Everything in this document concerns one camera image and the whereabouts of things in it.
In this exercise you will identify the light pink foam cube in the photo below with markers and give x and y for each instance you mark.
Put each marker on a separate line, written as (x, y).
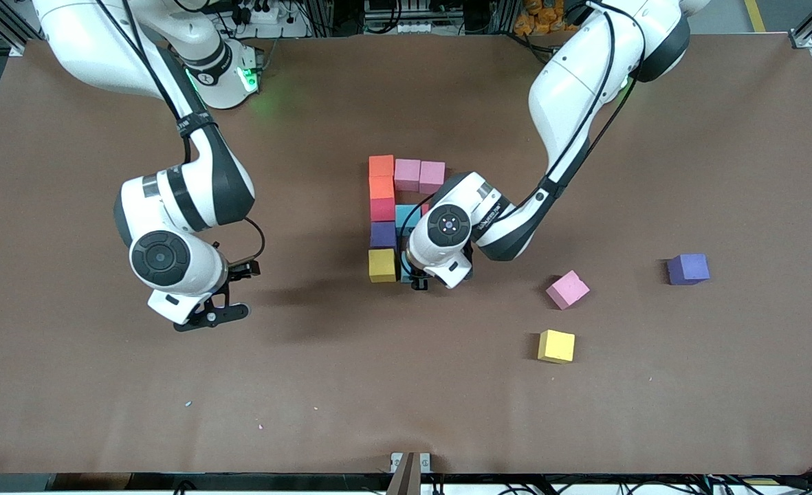
(432, 177)
(568, 289)

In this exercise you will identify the brown table cover sheet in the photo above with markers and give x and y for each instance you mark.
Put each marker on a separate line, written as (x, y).
(406, 385)

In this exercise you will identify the white power strip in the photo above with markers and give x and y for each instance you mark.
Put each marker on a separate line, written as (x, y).
(406, 27)
(268, 14)

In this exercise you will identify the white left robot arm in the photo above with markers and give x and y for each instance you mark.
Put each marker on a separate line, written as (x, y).
(448, 225)

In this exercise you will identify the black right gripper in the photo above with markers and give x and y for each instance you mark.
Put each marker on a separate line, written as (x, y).
(238, 270)

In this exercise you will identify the brown camera stand pole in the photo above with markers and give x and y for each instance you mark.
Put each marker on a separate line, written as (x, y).
(406, 481)

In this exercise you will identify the yellow foam cube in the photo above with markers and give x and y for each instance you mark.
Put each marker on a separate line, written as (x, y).
(557, 346)
(381, 266)

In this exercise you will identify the pile of orange objects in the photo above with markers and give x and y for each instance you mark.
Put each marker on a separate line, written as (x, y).
(540, 17)

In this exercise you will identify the purple foam cube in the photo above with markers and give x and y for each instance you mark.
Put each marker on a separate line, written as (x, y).
(687, 269)
(383, 236)

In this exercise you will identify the blue foam cube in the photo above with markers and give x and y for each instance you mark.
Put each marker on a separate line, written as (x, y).
(403, 271)
(406, 216)

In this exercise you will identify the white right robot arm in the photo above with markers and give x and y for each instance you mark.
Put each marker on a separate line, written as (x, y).
(160, 258)

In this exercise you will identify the metal table edge bracket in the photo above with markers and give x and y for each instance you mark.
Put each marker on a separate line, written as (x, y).
(397, 459)

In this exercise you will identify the orange foam cube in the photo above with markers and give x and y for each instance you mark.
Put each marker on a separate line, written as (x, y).
(381, 188)
(381, 166)

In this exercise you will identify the dusty pink foam cube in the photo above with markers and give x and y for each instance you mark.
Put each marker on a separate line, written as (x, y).
(408, 175)

